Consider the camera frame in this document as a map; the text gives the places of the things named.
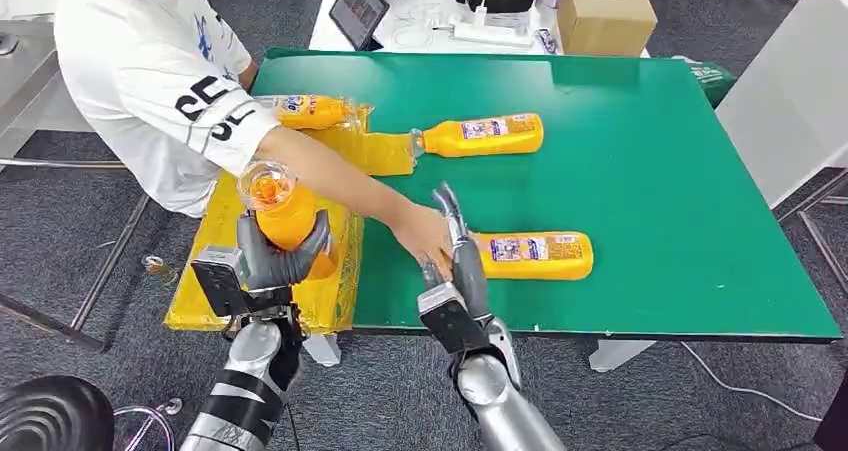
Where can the person's right hand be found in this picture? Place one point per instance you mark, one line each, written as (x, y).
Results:
(424, 232)

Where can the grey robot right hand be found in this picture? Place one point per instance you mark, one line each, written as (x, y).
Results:
(469, 269)

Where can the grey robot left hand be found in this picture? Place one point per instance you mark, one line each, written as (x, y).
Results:
(278, 269)

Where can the orange drink bottle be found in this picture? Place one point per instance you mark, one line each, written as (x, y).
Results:
(563, 266)
(288, 217)
(318, 113)
(490, 138)

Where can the black tablet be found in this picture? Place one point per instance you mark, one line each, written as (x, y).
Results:
(358, 9)

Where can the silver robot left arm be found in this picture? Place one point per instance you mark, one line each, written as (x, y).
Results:
(248, 382)

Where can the yellow plastic sheet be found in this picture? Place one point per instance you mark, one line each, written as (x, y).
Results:
(331, 302)

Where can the white table leg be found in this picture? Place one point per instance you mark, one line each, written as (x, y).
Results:
(617, 355)
(323, 350)

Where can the small clear floor bottle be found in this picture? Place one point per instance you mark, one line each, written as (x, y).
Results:
(159, 270)

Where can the chrome stool base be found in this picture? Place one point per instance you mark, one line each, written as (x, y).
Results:
(149, 425)

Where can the green table mat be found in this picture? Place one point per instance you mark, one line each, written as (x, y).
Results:
(662, 190)

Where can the white power strip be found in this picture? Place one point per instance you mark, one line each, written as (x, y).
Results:
(491, 34)

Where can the small dark desk gadget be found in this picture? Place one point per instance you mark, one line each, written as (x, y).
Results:
(546, 40)

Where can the person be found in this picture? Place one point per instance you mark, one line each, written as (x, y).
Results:
(152, 77)

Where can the black round stool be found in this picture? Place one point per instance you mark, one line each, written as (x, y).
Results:
(53, 415)

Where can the brown cardboard box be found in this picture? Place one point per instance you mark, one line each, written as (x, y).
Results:
(606, 17)

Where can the green bin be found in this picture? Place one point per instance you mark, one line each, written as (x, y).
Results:
(712, 80)

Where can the white side table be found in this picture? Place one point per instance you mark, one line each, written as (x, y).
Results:
(788, 97)

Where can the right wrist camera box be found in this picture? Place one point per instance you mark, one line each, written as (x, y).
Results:
(454, 319)

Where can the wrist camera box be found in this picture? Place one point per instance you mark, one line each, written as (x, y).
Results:
(454, 319)
(222, 279)

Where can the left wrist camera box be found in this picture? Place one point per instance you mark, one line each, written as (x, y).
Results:
(222, 279)

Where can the metal bench frame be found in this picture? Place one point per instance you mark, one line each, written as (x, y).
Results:
(99, 269)

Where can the metal table frame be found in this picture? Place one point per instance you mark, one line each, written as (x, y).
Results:
(818, 229)

